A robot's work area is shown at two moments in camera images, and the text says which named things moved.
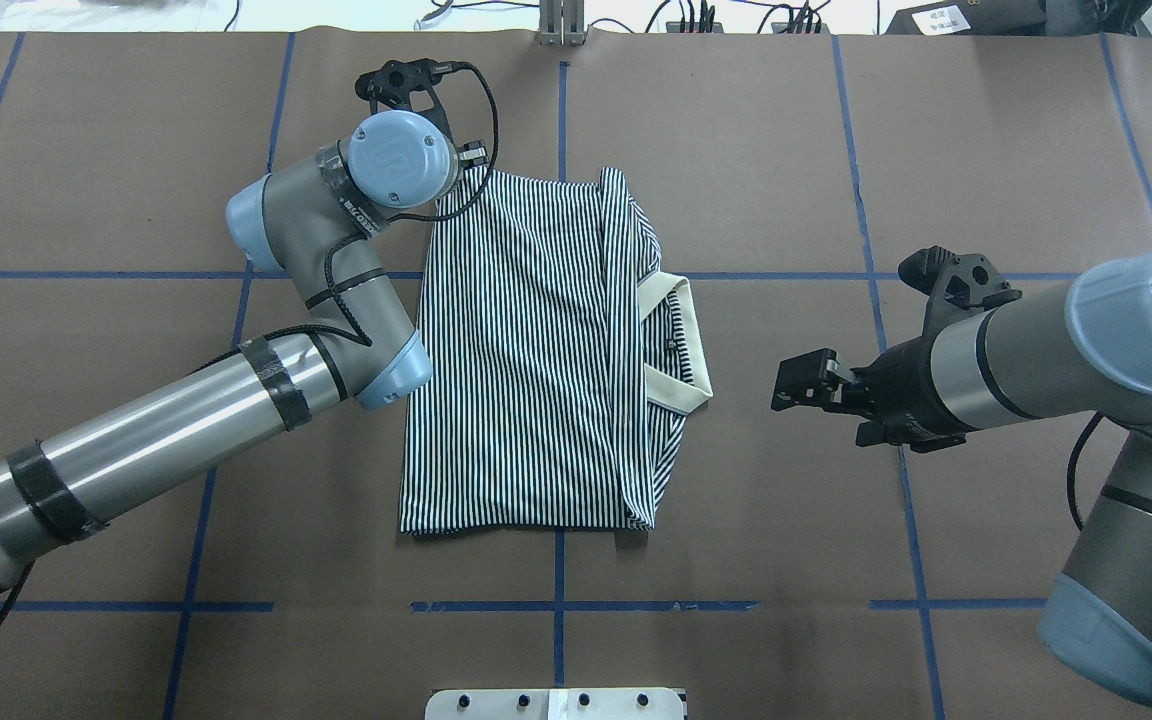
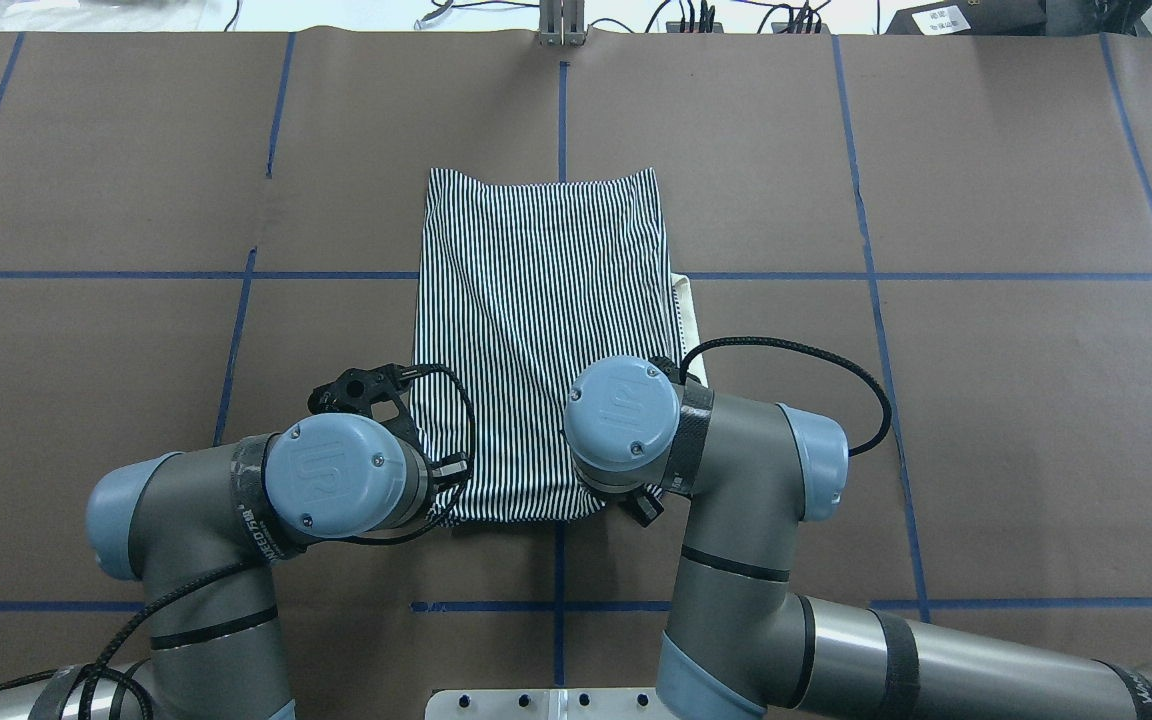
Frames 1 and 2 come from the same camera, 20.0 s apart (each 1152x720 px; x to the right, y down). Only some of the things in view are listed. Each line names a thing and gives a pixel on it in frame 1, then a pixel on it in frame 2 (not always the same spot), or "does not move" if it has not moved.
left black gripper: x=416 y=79 → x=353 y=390
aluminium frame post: x=561 y=22 does not move
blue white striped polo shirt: x=553 y=372 does not move
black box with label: x=972 y=17 does not move
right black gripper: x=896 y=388 → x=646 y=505
